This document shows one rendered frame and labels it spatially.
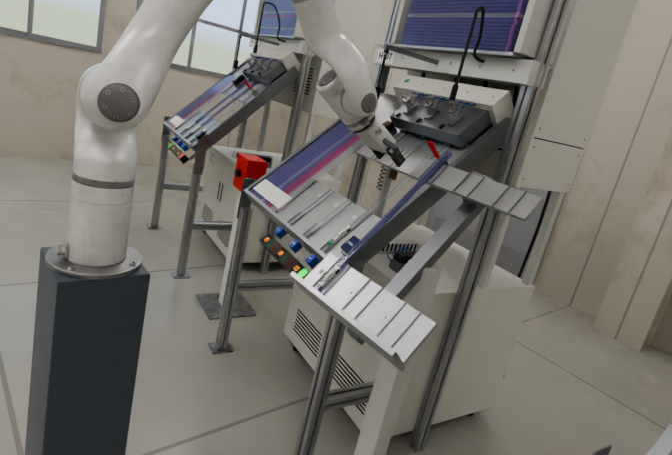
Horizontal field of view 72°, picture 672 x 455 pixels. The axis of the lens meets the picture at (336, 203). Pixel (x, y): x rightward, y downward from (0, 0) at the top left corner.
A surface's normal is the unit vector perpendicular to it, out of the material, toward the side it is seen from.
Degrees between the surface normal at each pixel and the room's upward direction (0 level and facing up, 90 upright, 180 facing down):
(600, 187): 90
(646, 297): 90
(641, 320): 90
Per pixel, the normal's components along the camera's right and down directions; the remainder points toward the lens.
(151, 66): 0.77, 0.01
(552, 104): 0.51, 0.32
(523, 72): -0.83, -0.06
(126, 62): 0.57, -0.21
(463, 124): -0.41, -0.72
